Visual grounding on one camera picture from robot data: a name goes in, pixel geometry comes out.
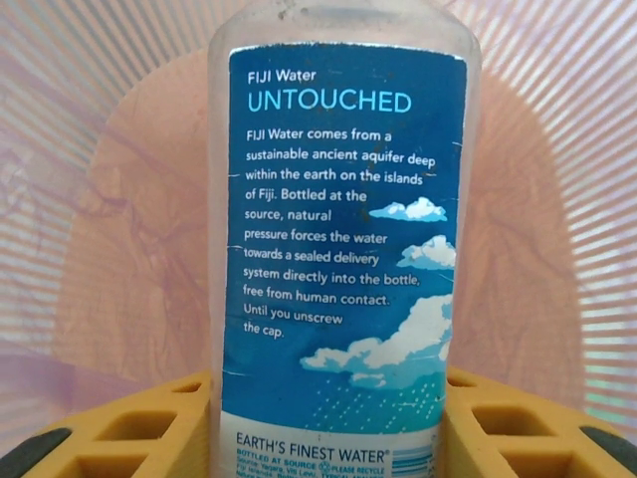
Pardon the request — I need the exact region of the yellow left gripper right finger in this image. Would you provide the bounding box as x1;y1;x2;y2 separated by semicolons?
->
442;367;637;478

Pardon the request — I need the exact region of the Fiji water bottle blue label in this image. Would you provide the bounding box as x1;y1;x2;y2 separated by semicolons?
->
207;0;483;478

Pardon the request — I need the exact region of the pink mesh waste bin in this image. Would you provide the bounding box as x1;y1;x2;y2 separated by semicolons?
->
0;0;637;478

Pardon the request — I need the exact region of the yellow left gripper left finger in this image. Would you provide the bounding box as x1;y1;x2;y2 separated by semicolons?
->
0;367;215;478

